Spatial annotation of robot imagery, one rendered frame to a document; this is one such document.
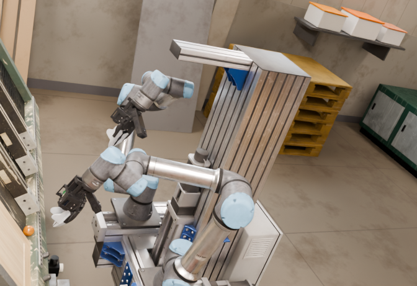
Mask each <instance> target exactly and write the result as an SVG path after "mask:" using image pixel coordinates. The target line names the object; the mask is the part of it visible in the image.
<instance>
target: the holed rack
mask: <svg viewBox="0 0 417 286"><path fill-rule="evenodd" d="M32 97H33V114H34V138H35V141H36V142H37V126H36V111H35V98H34V96H32ZM35 162H36V163H37V166H38V151H37V147H36V148H35ZM35 178H36V195H37V200H38V202H39V207H40V191H39V178H38V172H36V173H35ZM37 227H38V259H39V266H40V267H41V268H42V269H43V257H42V231H41V217H40V210H39V211H38V212H37Z"/></svg>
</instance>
